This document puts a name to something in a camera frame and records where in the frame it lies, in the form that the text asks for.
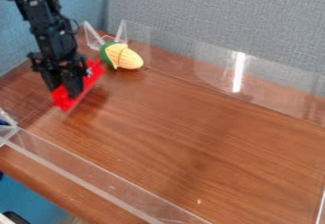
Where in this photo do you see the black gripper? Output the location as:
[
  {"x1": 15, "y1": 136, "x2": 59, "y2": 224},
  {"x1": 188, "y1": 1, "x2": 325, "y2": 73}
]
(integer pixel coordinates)
[{"x1": 27, "y1": 28, "x2": 88, "y2": 99}]

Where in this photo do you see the red star-shaped bar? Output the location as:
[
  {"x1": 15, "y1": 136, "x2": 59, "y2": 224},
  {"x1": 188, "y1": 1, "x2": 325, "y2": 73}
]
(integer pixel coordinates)
[{"x1": 51, "y1": 60, "x2": 106, "y2": 112}]

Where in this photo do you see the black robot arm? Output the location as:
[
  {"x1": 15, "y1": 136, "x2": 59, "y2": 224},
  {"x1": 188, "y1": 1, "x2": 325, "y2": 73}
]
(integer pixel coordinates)
[{"x1": 7, "y1": 0, "x2": 88, "y2": 99}]

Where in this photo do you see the yellow green toy corn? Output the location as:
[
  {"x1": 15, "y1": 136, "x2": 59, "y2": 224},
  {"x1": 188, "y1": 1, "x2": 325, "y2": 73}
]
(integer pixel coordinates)
[{"x1": 99, "y1": 42, "x2": 143, "y2": 69}]

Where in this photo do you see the clear acrylic left wall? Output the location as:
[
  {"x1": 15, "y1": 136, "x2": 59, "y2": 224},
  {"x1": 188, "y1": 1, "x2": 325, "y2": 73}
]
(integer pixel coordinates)
[{"x1": 0, "y1": 20, "x2": 103, "y2": 131}]

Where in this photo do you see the clear acrylic wall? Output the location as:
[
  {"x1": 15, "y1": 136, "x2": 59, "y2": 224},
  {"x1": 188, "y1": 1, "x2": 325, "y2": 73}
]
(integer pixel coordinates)
[
  {"x1": 115, "y1": 20, "x2": 325, "y2": 127},
  {"x1": 0, "y1": 107, "x2": 211, "y2": 224},
  {"x1": 0, "y1": 20, "x2": 103, "y2": 131}
]

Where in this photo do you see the clear acrylic corner bracket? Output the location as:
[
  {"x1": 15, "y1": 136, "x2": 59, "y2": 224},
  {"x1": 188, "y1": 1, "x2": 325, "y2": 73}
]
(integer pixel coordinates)
[{"x1": 83, "y1": 21, "x2": 127, "y2": 50}]

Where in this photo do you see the clear acrylic front wall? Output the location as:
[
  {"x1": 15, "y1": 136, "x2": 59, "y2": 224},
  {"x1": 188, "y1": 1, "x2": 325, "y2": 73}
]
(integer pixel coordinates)
[{"x1": 0, "y1": 107, "x2": 211, "y2": 224}]

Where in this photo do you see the clear acrylic back wall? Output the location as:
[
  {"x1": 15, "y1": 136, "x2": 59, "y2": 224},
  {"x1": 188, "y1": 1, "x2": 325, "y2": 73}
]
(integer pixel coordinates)
[{"x1": 115, "y1": 20, "x2": 325, "y2": 127}]

